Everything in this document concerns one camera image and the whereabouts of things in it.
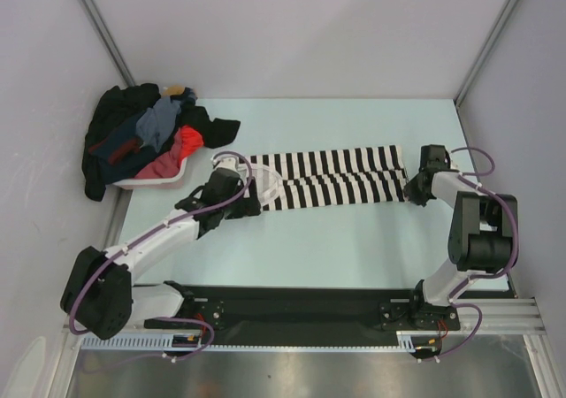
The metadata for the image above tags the black white striped tank top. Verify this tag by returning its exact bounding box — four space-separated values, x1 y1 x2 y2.
248 145 408 211

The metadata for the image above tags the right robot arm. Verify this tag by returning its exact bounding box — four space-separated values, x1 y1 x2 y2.
403 144 519 328

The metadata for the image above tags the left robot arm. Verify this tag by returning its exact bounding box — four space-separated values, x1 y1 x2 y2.
60 167 261 340

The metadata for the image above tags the pink plastic basket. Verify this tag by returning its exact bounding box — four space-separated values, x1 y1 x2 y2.
113 159 187 190

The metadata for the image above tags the red garment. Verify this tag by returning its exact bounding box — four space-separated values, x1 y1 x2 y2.
180 126 204 161

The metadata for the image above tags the pink garment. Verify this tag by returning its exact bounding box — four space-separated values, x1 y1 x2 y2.
134 141 182 180

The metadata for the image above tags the grey blue garment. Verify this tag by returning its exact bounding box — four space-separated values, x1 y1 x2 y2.
135 96 180 152

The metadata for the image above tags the tan garment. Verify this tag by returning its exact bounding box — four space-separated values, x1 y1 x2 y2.
161 85 185 96

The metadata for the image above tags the navy maroon garment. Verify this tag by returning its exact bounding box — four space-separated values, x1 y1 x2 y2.
88 117 157 184

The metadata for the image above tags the black garment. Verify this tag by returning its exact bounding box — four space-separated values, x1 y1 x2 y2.
81 83 241 202

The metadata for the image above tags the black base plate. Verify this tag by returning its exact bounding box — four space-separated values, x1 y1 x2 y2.
143 286 461 336

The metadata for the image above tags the aluminium frame rail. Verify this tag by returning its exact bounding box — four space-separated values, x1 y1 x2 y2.
456 298 547 335

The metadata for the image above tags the white slotted cable duct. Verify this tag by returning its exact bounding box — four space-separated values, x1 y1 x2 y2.
81 330 441 353

